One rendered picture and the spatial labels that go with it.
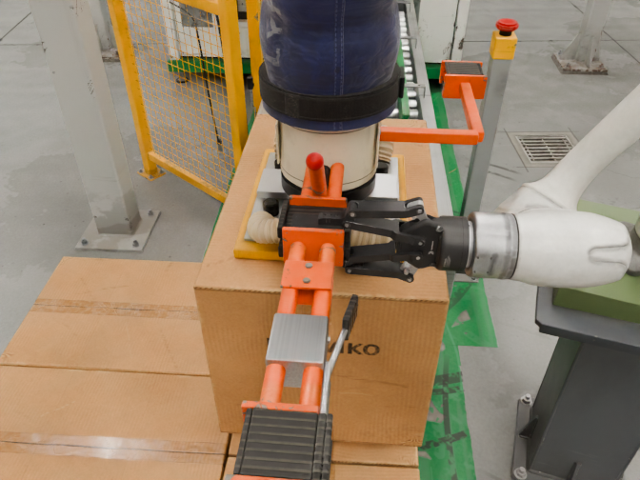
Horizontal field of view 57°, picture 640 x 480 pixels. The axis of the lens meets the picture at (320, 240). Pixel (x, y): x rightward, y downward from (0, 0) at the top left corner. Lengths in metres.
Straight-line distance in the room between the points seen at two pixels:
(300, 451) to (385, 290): 0.42
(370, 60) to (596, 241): 0.39
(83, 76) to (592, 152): 1.88
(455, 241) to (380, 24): 0.32
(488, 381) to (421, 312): 1.25
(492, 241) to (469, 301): 1.64
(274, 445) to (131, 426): 0.86
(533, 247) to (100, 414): 1.01
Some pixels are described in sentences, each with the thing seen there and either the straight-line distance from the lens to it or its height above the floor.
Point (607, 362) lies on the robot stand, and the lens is 1.59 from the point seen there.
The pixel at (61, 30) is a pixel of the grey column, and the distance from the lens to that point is 2.36.
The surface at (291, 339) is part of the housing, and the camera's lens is 0.64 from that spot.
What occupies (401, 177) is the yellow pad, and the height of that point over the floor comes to 1.04.
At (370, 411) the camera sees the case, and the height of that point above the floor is 0.73.
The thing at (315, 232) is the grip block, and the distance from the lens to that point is 0.76.
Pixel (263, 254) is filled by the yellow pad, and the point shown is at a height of 1.03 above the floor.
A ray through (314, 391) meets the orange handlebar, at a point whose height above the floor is 1.17.
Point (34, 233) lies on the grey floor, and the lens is 2.97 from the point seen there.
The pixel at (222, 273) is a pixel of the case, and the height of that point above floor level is 1.02.
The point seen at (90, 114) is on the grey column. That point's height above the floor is 0.61.
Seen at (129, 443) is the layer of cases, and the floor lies 0.54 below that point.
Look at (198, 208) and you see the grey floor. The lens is 2.89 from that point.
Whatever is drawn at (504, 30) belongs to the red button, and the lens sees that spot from 2.00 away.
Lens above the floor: 1.65
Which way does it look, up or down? 39 degrees down
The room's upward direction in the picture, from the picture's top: straight up
